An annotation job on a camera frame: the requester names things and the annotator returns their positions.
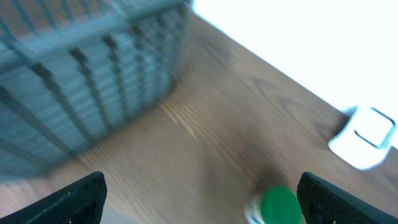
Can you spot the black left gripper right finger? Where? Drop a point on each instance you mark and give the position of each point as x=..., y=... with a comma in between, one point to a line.
x=323, y=202

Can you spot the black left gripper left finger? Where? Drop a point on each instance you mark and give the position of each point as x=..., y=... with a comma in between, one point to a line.
x=81, y=202

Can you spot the green lid jar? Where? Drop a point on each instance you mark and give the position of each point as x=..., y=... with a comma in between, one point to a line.
x=276, y=205

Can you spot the white barcode scanner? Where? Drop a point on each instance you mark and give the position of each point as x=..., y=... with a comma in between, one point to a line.
x=365, y=140

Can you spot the grey plastic mesh basket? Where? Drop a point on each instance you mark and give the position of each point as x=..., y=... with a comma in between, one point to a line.
x=73, y=72

